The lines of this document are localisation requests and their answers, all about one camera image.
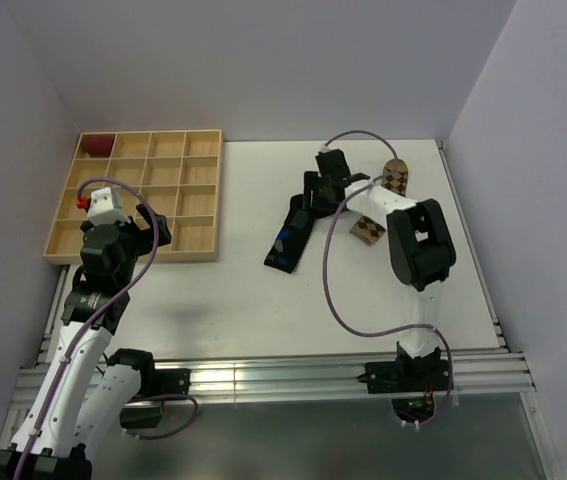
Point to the black sock with blue marks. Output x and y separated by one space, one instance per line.
293 237

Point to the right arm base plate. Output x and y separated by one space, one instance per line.
405 375

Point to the brown argyle sock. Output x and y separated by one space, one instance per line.
396 177

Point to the red rolled sock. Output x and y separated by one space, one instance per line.
98 145

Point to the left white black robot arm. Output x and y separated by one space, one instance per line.
65 421

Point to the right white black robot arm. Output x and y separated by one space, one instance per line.
421 250

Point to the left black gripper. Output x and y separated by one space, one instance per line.
145 235

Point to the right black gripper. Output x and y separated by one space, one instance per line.
311 183

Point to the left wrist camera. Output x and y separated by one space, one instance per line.
103 207

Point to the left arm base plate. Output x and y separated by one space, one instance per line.
150 403

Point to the aluminium rail frame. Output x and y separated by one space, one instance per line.
274 357

